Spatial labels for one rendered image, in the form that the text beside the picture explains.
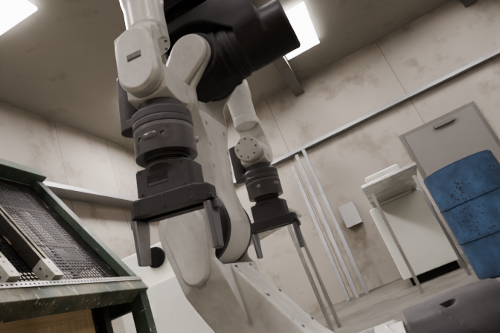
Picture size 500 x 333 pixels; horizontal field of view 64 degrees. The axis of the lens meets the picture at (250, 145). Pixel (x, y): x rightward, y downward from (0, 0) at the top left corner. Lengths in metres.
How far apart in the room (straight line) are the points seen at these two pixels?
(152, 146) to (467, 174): 3.11
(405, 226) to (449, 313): 4.51
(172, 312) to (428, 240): 2.99
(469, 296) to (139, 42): 0.61
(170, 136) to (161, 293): 3.53
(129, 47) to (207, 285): 0.40
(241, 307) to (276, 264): 6.94
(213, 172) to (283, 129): 7.18
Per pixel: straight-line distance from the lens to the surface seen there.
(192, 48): 0.83
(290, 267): 7.58
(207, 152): 0.78
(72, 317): 2.58
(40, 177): 3.42
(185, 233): 0.72
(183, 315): 3.95
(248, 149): 0.98
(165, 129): 0.55
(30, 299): 2.01
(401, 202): 5.20
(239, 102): 1.06
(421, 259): 5.18
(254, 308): 0.73
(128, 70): 0.60
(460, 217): 3.53
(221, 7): 0.88
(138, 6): 0.69
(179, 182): 0.54
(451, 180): 3.50
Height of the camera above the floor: 0.44
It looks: 21 degrees up
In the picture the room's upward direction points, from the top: 22 degrees counter-clockwise
